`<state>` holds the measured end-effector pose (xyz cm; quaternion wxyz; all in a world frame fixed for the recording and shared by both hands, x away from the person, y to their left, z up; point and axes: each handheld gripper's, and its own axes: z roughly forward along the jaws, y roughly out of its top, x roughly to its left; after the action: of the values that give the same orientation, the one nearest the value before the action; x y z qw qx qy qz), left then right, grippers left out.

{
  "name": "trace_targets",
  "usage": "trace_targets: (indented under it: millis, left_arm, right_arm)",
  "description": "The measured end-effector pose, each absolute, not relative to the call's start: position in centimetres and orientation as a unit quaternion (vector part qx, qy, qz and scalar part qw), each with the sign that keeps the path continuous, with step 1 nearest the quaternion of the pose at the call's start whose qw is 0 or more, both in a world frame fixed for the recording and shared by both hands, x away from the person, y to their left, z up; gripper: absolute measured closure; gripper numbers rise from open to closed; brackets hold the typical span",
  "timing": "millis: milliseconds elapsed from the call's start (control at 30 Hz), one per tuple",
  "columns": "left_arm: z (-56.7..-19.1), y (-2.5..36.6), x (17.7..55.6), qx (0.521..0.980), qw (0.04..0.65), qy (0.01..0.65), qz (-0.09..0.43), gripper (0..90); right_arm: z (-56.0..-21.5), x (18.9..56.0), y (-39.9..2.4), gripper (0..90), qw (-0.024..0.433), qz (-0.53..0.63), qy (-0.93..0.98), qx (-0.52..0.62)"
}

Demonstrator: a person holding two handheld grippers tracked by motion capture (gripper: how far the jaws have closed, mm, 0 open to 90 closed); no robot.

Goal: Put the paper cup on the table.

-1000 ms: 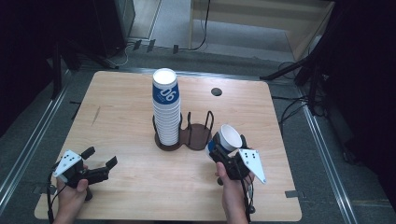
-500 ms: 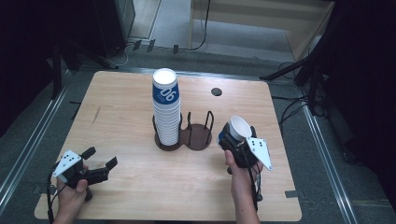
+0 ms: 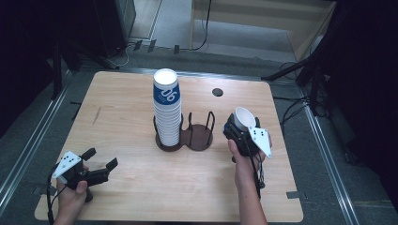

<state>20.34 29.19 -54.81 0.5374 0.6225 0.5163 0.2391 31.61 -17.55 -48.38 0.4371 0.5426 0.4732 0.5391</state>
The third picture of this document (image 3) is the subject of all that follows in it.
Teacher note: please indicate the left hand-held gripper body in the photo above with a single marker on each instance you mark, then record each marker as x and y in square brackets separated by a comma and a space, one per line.
[67, 164]

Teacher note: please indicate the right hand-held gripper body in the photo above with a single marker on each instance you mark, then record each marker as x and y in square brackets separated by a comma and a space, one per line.
[259, 139]

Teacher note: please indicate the single white blue paper cup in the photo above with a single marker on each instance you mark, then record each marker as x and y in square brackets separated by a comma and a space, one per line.
[244, 118]

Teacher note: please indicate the dark brown cup holder rack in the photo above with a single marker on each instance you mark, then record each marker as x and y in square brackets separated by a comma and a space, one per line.
[198, 137]

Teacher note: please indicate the stack of paper cups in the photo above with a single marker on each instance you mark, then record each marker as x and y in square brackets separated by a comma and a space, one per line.
[167, 118]

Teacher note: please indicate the person's right hand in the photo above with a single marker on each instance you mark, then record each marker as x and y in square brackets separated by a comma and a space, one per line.
[247, 170]

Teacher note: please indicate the person's left hand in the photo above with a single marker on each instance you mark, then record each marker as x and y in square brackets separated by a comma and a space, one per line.
[70, 203]

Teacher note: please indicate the black tape piece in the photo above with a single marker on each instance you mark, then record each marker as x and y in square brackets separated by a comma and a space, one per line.
[40, 190]

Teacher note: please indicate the light wooden furniture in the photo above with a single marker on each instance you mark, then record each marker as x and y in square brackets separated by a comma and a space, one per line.
[256, 22]

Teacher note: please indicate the black cabinet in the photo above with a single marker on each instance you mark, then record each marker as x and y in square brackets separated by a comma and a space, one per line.
[114, 25]

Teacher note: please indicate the metal floor rail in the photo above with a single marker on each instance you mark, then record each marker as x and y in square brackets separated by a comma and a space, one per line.
[31, 146]
[328, 162]

